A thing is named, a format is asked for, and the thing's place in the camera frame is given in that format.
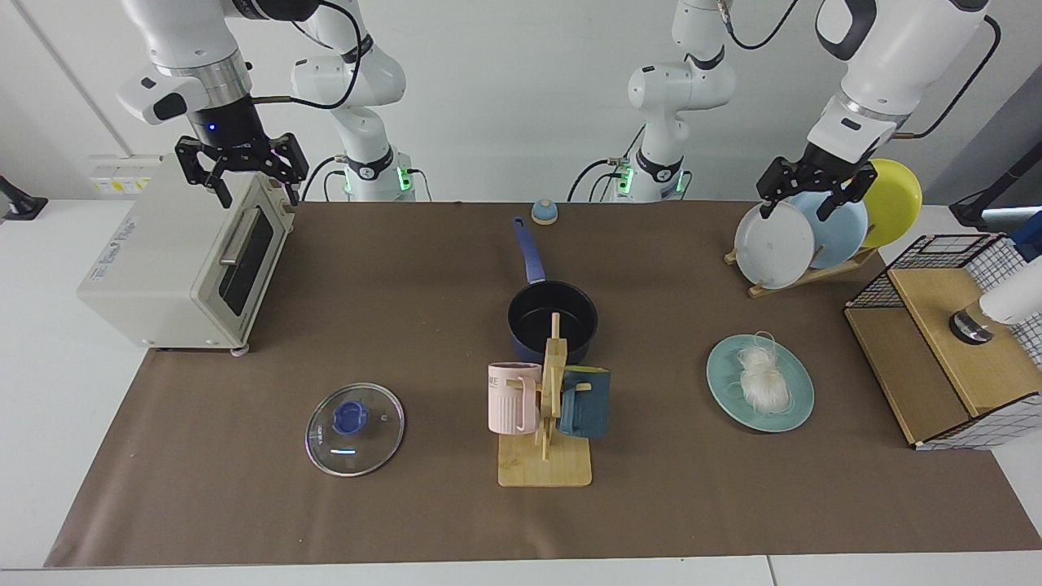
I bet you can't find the white vermicelli bundle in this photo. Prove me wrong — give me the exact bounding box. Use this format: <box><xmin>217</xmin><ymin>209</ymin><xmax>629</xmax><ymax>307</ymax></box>
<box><xmin>727</xmin><ymin>331</ymin><xmax>795</xmax><ymax>416</ymax></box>

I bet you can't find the glass lid with blue knob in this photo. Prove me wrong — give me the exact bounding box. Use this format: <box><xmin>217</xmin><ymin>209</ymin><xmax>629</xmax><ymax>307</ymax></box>
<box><xmin>305</xmin><ymin>383</ymin><xmax>405</xmax><ymax>478</ymax></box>

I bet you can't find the light blue plate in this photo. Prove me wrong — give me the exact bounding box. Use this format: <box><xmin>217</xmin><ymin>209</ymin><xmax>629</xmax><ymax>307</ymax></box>
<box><xmin>786</xmin><ymin>189</ymin><xmax>869</xmax><ymax>269</ymax></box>

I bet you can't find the white plate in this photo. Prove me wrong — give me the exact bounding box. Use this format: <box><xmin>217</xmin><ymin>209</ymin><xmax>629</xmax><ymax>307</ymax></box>
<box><xmin>733</xmin><ymin>199</ymin><xmax>817</xmax><ymax>291</ymax></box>

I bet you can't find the yellow plate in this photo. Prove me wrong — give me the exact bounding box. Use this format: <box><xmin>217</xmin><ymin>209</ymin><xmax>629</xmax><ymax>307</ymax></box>
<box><xmin>859</xmin><ymin>159</ymin><xmax>923</xmax><ymax>249</ymax></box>

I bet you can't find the wooden plate rack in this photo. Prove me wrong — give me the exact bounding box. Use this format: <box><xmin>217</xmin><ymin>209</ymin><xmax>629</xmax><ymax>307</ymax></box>
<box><xmin>724</xmin><ymin>247</ymin><xmax>880</xmax><ymax>299</ymax></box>

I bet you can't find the teal plate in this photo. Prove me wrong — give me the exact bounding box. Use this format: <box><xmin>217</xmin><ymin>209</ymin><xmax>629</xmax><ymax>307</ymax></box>
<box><xmin>706</xmin><ymin>334</ymin><xmax>816</xmax><ymax>434</ymax></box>

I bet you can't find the pale toaster oven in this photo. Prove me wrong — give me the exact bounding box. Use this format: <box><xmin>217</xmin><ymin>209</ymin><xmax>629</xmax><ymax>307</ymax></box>
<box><xmin>77</xmin><ymin>153</ymin><xmax>296</xmax><ymax>355</ymax></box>

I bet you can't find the brown table cloth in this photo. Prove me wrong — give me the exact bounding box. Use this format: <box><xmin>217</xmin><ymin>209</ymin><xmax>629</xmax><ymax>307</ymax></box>
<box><xmin>45</xmin><ymin>201</ymin><xmax>1042</xmax><ymax>568</ymax></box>

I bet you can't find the black stand foot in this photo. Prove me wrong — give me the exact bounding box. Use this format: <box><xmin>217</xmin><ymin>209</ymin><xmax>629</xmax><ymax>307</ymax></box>
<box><xmin>0</xmin><ymin>175</ymin><xmax>48</xmax><ymax>222</ymax></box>

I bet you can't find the blue block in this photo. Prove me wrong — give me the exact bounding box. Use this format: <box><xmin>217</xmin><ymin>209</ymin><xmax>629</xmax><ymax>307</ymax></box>
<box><xmin>1009</xmin><ymin>210</ymin><xmax>1042</xmax><ymax>263</ymax></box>

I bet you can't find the white cylinder with dark end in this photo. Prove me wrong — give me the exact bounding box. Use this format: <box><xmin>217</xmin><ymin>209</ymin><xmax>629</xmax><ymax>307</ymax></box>
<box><xmin>948</xmin><ymin>273</ymin><xmax>1042</xmax><ymax>345</ymax></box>

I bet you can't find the dark teal cup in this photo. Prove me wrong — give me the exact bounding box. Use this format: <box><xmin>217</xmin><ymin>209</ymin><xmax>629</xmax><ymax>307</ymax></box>
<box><xmin>558</xmin><ymin>366</ymin><xmax>611</xmax><ymax>440</ymax></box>

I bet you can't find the pink cup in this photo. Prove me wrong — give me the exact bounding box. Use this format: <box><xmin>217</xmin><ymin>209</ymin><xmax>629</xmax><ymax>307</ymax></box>
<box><xmin>488</xmin><ymin>362</ymin><xmax>544</xmax><ymax>436</ymax></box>

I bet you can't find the wooden cup stand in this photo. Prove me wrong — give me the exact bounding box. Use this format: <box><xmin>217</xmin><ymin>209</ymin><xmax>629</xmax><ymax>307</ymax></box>
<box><xmin>497</xmin><ymin>313</ymin><xmax>593</xmax><ymax>488</ymax></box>

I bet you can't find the black base cable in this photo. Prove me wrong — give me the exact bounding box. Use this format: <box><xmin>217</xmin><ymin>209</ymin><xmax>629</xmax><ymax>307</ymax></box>
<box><xmin>300</xmin><ymin>155</ymin><xmax>351</xmax><ymax>202</ymax></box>
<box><xmin>567</xmin><ymin>157</ymin><xmax>634</xmax><ymax>202</ymax></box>

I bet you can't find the white wall socket strip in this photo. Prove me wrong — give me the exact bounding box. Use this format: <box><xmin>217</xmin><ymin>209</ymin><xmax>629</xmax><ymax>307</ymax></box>
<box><xmin>88</xmin><ymin>155</ymin><xmax>164</xmax><ymax>196</ymax></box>

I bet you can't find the wire basket with wooden floor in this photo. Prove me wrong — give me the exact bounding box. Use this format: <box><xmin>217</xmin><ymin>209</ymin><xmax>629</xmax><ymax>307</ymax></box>
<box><xmin>843</xmin><ymin>233</ymin><xmax>1042</xmax><ymax>451</ymax></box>

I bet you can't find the blue-handled black pot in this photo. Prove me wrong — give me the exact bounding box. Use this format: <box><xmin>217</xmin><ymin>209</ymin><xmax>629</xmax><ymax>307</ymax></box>
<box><xmin>507</xmin><ymin>216</ymin><xmax>599</xmax><ymax>365</ymax></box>

